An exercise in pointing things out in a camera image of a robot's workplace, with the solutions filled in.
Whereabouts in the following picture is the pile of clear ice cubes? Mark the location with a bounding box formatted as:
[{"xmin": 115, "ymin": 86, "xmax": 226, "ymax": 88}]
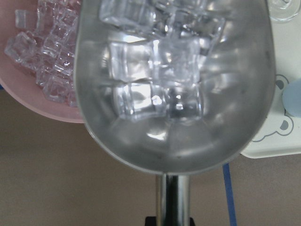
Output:
[{"xmin": 4, "ymin": 0, "xmax": 82, "ymax": 107}]

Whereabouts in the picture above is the blue plastic cup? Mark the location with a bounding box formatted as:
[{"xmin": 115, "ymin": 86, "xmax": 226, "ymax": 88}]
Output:
[{"xmin": 282, "ymin": 79, "xmax": 301, "ymax": 118}]

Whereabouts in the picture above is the metal ice scoop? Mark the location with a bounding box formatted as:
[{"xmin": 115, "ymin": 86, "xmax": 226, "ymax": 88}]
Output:
[{"xmin": 74, "ymin": 0, "xmax": 275, "ymax": 226}]

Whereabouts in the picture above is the cream bear tray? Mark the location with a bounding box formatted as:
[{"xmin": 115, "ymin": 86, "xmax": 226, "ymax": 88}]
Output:
[{"xmin": 241, "ymin": 11, "xmax": 301, "ymax": 159}]

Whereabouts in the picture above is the clear wine glass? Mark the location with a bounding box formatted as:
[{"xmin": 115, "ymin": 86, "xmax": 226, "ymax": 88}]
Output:
[{"xmin": 268, "ymin": 0, "xmax": 301, "ymax": 23}]

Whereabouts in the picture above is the pink bowl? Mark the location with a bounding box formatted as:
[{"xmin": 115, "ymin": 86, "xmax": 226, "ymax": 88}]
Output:
[{"xmin": 0, "ymin": 0, "xmax": 83, "ymax": 123}]

